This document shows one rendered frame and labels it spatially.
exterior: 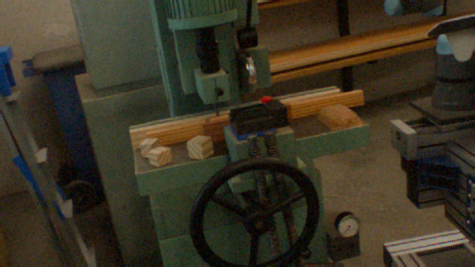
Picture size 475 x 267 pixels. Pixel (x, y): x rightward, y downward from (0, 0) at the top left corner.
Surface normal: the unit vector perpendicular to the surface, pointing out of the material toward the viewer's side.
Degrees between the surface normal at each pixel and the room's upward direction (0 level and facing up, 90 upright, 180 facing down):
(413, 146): 90
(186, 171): 90
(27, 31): 90
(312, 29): 90
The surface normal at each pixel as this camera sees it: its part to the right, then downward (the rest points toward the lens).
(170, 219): 0.23, 0.30
